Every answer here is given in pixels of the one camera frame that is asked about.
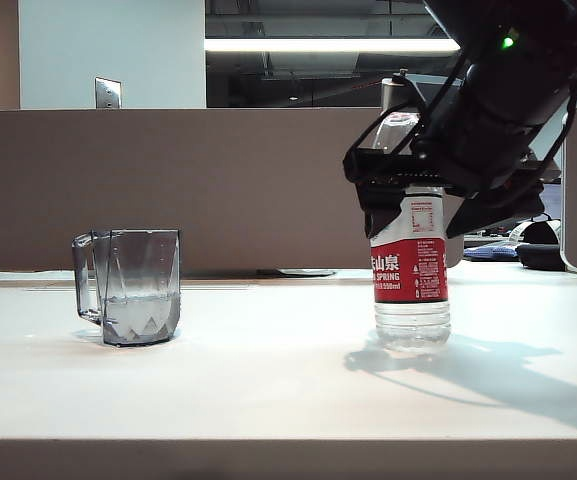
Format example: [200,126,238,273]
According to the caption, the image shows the long white ceiling light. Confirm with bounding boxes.
[204,37,577,54]

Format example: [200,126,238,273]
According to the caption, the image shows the black backpack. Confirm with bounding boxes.
[522,213,561,246]

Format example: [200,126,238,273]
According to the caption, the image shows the grey transparent faceted mug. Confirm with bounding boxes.
[71,228,182,348]

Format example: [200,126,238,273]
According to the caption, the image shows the blue cloth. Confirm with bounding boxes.
[463,242,520,263]

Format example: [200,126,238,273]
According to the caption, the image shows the wide black computer monitor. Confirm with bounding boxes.
[541,181,563,222]

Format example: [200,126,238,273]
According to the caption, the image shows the metal wall switch plate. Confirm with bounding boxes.
[93,76,123,110]

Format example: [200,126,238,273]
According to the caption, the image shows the clear red-label mineral water bottle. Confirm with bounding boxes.
[370,78,453,354]

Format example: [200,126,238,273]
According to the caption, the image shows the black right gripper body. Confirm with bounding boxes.
[342,89,563,197]

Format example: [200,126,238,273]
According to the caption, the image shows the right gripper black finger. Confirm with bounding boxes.
[445,181,546,240]
[356,184,408,238]

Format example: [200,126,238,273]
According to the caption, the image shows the black oval pouch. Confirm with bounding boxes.
[514,241,567,273]

